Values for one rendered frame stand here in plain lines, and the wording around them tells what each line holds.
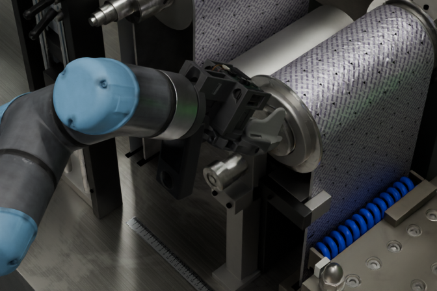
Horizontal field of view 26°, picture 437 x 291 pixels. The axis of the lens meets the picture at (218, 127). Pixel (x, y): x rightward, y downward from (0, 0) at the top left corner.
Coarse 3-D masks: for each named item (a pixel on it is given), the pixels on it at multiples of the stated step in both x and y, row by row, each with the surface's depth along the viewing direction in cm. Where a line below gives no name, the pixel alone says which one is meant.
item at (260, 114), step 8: (256, 112) 125; (264, 112) 123; (280, 128) 122; (288, 128) 122; (288, 136) 122; (280, 144) 124; (288, 144) 122; (272, 152) 126; (280, 152) 125; (288, 152) 124
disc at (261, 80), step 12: (264, 84) 123; (276, 84) 121; (288, 96) 120; (300, 108) 120; (312, 120) 119; (312, 132) 120; (312, 144) 122; (312, 156) 123; (300, 168) 127; (312, 168) 125
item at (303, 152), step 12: (408, 12) 132; (420, 24) 132; (432, 48) 132; (276, 96) 121; (288, 108) 120; (288, 120) 121; (300, 120) 120; (300, 132) 120; (300, 144) 122; (276, 156) 128; (288, 156) 126; (300, 156) 123
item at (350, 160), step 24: (408, 120) 138; (360, 144) 131; (384, 144) 137; (408, 144) 143; (336, 168) 130; (360, 168) 136; (384, 168) 142; (408, 168) 149; (312, 192) 129; (336, 192) 135; (360, 192) 141; (336, 216) 140; (312, 240) 138
